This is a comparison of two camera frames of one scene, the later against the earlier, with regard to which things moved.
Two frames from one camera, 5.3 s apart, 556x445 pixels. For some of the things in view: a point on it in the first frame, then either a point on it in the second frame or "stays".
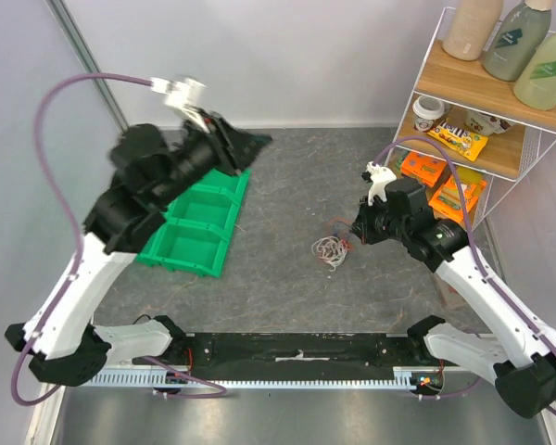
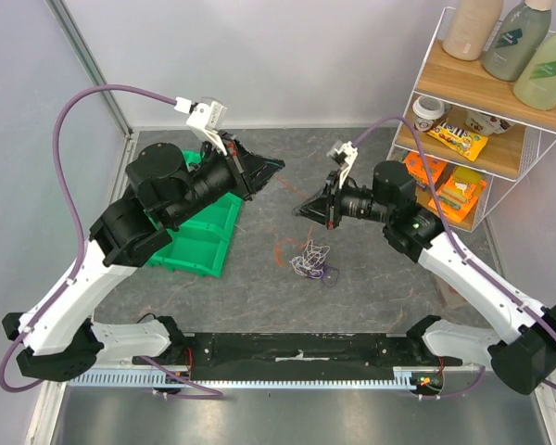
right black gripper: x=361 y=224 → x=332 y=204
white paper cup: x=425 y=109 stays
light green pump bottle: x=549 y=76 stays
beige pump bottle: x=470 y=26 stays
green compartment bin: x=197 y=224 stays
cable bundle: x=331 y=249 → x=311 y=264
